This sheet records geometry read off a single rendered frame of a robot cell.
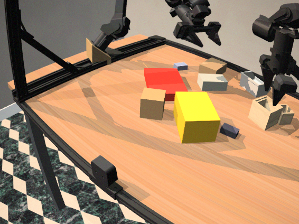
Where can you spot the red flat slab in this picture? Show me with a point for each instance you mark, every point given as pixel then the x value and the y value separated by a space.
pixel 165 79

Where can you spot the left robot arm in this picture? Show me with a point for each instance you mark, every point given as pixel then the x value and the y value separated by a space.
pixel 119 24

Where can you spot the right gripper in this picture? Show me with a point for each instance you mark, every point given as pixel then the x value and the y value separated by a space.
pixel 273 66

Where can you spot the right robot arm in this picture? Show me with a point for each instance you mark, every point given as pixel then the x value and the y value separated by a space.
pixel 269 29

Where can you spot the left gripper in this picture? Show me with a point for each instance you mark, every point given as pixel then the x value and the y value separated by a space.
pixel 186 30

